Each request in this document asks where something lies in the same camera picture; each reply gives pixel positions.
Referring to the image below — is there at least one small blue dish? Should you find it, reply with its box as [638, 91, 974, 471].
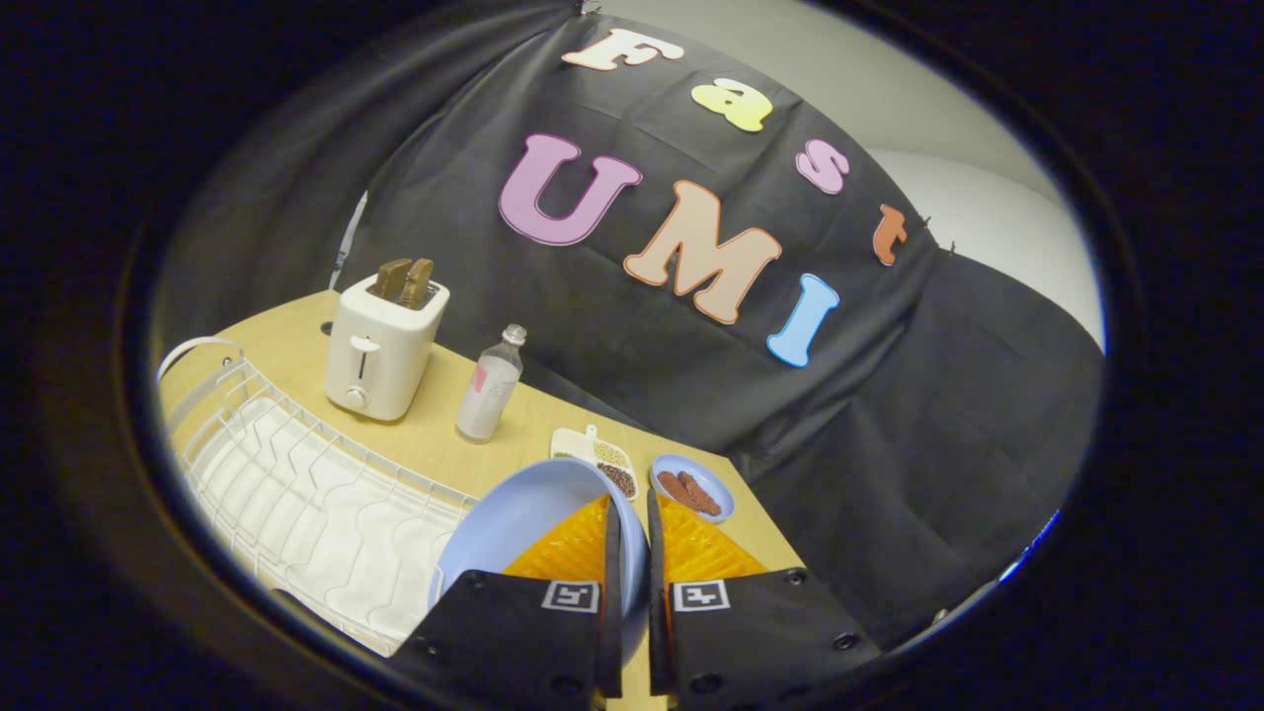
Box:
[650, 454, 737, 524]

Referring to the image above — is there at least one white toaster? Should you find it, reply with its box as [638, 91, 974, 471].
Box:
[324, 275, 451, 423]

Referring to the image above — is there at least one black backdrop cloth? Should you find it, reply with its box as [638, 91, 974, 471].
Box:
[158, 0, 1105, 653]

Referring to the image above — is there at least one white divided seed dish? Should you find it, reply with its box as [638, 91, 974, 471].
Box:
[551, 425, 639, 501]

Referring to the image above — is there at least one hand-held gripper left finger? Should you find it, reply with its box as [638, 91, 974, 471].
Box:
[388, 494, 626, 707]

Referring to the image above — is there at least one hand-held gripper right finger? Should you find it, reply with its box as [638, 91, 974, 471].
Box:
[646, 489, 883, 705]

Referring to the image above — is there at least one clear bottle with pink label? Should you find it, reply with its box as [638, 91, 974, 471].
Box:
[455, 324, 527, 443]

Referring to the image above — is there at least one light blue plate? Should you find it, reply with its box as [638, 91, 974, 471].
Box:
[430, 457, 651, 669]

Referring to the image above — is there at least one white wire dish rack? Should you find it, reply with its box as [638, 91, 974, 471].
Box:
[158, 336, 481, 658]

